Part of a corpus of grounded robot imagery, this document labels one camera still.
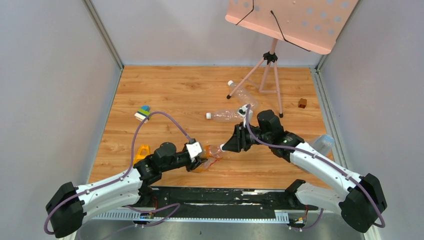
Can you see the stacked toy building blocks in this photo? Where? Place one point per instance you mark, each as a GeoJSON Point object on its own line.
{"type": "Point", "coordinates": [143, 113]}

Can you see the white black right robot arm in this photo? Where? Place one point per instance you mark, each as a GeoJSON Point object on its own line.
{"type": "Point", "coordinates": [358, 199]}

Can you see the small brown cube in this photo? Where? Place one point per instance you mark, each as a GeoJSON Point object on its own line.
{"type": "Point", "coordinates": [302, 103]}

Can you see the orange label plastic bottle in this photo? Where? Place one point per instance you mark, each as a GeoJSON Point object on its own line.
{"type": "Point", "coordinates": [211, 154]}

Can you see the clear bottle near stand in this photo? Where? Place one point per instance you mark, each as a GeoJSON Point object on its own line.
{"type": "Point", "coordinates": [245, 97]}

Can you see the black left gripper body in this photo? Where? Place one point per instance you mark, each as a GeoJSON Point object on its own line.
{"type": "Point", "coordinates": [191, 163]}

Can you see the clear bottle lying centre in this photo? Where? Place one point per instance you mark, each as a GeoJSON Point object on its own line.
{"type": "Point", "coordinates": [225, 116]}

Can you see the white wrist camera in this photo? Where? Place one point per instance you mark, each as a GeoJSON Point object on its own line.
{"type": "Point", "coordinates": [194, 149]}
{"type": "Point", "coordinates": [246, 113]}

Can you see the black metal base rail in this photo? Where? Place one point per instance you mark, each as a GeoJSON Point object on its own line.
{"type": "Point", "coordinates": [215, 205]}

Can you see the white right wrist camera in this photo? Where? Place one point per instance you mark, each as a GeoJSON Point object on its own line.
{"type": "Point", "coordinates": [246, 113]}

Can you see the pink music stand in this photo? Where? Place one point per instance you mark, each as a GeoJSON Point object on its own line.
{"type": "Point", "coordinates": [312, 25]}

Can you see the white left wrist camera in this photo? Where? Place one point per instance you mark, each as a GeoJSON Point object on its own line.
{"type": "Point", "coordinates": [194, 149]}

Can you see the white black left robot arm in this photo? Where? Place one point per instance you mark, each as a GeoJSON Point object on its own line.
{"type": "Point", "coordinates": [72, 206]}

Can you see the white bottle cap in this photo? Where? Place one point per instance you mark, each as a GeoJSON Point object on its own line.
{"type": "Point", "coordinates": [222, 147]}

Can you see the yellow triangular toy block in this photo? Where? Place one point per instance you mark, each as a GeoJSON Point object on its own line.
{"type": "Point", "coordinates": [142, 153]}

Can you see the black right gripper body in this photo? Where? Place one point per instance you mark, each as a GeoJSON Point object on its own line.
{"type": "Point", "coordinates": [250, 140]}

